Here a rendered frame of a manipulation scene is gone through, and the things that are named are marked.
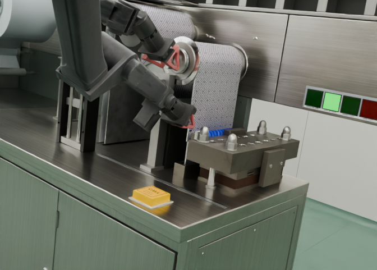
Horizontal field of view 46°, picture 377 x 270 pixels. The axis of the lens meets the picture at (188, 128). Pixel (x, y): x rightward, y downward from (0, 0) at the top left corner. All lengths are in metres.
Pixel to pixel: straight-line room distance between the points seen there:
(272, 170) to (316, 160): 2.70
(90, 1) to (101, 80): 0.18
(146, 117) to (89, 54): 0.54
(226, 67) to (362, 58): 0.41
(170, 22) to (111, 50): 0.81
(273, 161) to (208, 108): 0.26
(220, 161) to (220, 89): 0.29
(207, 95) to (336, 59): 0.42
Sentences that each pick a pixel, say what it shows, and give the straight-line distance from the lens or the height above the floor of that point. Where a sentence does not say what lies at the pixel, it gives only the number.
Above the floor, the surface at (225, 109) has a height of 1.10.
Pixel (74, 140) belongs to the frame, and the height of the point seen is 0.92.
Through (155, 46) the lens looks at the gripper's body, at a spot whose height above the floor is 1.29.
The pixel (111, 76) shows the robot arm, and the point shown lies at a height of 1.24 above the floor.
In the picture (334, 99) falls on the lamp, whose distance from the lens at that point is 1.47.
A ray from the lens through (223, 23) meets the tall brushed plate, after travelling 1.70.
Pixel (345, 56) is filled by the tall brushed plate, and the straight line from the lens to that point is 1.47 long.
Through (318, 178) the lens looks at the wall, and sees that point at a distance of 4.12.
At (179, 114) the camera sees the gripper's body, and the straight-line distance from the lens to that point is 1.29.
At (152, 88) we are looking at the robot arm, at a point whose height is 1.20.
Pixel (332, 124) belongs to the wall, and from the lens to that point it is 4.01.
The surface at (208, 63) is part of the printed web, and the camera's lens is 1.38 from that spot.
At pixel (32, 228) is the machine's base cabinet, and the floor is 0.64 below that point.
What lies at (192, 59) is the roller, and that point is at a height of 1.26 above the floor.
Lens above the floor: 1.33
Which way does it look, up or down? 12 degrees down
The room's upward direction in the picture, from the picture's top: 8 degrees clockwise
